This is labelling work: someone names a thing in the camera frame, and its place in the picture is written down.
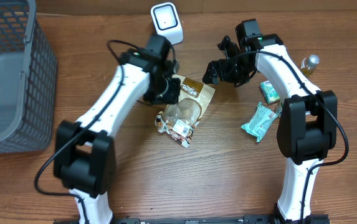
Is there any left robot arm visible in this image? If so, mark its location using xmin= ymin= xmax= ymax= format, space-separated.
xmin=54 ymin=34 xmax=181 ymax=223

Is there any brown white snack bag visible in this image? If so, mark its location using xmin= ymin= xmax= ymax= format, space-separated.
xmin=155 ymin=75 xmax=215 ymax=148

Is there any white barcode scanner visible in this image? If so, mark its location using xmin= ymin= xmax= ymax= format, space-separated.
xmin=150 ymin=2 xmax=183 ymax=45

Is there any teal snack packet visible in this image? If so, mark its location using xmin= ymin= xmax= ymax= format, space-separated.
xmin=241 ymin=102 xmax=278 ymax=143

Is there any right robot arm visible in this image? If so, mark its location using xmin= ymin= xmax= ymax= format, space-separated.
xmin=202 ymin=19 xmax=337 ymax=223

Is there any Kleenex tissue pack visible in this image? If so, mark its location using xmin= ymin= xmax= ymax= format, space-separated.
xmin=259 ymin=81 xmax=280 ymax=104

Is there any yellow liquid bottle grey cap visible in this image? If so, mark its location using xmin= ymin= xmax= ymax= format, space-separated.
xmin=300 ymin=54 xmax=320 ymax=77

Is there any grey plastic mesh basket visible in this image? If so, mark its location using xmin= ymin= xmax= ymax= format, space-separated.
xmin=0 ymin=0 xmax=58 ymax=154

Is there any green lid white jar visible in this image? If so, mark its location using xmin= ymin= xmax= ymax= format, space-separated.
xmin=275 ymin=101 xmax=283 ymax=118

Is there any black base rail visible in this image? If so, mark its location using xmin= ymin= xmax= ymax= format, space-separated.
xmin=53 ymin=215 xmax=331 ymax=224

